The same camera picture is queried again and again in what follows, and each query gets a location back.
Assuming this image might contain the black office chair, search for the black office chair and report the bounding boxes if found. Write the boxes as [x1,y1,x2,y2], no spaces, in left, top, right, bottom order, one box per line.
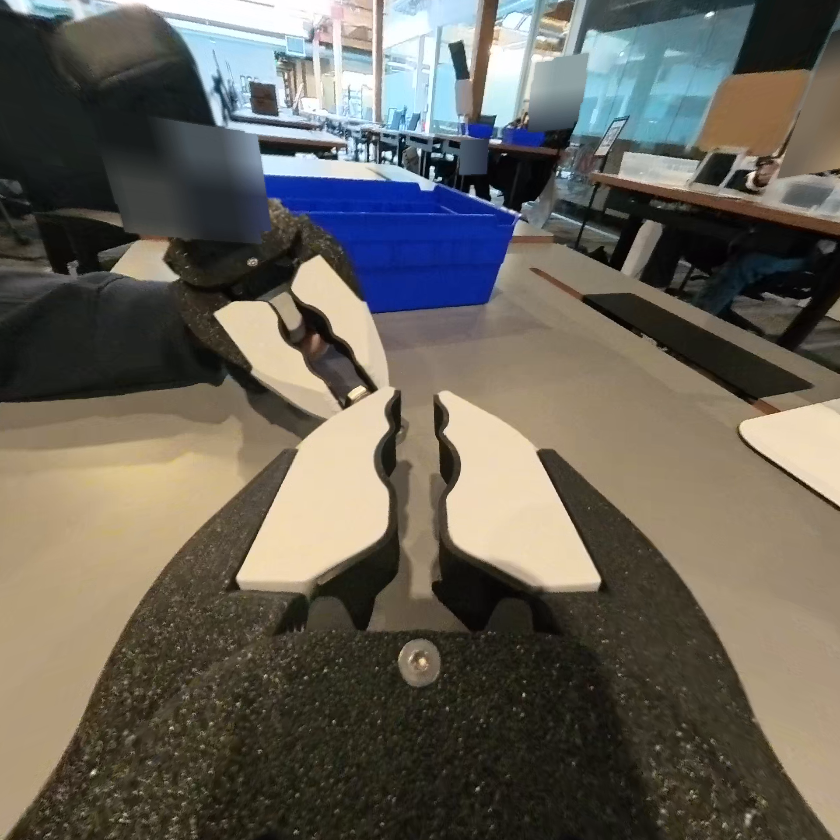
[0,5,221,277]

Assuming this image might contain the wooden pillar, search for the wooden pillar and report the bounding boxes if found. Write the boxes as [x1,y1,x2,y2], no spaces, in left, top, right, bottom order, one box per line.
[469,0,501,122]

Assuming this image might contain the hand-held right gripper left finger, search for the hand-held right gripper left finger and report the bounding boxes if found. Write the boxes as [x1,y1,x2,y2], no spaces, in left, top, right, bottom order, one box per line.
[234,386,404,598]

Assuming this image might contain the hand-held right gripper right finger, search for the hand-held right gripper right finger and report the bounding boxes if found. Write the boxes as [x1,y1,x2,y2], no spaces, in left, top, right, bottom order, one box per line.
[432,390,602,595]

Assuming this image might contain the white pad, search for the white pad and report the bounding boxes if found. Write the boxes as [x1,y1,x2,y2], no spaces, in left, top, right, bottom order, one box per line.
[739,400,840,510]

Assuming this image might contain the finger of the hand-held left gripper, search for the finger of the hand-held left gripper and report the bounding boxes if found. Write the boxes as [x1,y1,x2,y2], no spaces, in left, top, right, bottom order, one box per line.
[290,254,389,395]
[213,299,352,421]

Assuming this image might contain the silver monitor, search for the silver monitor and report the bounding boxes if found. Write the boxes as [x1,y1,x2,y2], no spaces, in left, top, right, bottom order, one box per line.
[776,66,840,179]

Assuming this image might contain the wooden table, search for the wooden table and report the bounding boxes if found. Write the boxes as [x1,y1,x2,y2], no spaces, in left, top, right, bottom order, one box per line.
[589,172,840,352]

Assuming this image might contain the black table mat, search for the black table mat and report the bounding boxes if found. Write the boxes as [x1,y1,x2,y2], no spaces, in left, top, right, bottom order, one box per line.
[583,293,813,399]

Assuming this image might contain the large blue plastic bin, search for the large blue plastic bin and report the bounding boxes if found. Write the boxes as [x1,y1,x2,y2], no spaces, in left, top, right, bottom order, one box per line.
[262,174,523,315]

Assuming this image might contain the person's left forearm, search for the person's left forearm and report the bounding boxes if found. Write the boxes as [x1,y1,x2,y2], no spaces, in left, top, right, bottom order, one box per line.
[0,269,249,403]

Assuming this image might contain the clear plastic container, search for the clear plastic container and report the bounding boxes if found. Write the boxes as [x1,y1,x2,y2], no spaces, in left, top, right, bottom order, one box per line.
[620,151,700,181]

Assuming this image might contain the black sign stand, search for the black sign stand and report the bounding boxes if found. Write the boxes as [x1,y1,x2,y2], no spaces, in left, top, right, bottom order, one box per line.
[592,116,631,158]

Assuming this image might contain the brown cardboard sheet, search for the brown cardboard sheet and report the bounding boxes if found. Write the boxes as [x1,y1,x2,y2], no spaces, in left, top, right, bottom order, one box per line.
[696,69,812,155]

